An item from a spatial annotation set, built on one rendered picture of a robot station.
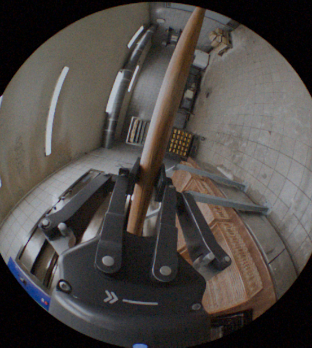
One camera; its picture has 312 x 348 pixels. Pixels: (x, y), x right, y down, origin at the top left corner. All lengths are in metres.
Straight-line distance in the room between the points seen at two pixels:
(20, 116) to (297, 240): 2.68
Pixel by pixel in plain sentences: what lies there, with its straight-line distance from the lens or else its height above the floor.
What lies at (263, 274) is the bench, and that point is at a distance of 0.72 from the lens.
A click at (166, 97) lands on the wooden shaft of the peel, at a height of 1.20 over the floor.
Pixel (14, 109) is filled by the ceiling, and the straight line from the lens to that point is 1.47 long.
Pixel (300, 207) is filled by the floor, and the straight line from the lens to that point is 1.21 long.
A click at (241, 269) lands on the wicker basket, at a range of 0.63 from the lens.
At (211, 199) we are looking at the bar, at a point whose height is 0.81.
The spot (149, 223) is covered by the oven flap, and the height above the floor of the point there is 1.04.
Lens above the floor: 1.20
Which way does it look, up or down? 6 degrees down
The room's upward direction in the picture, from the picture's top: 76 degrees counter-clockwise
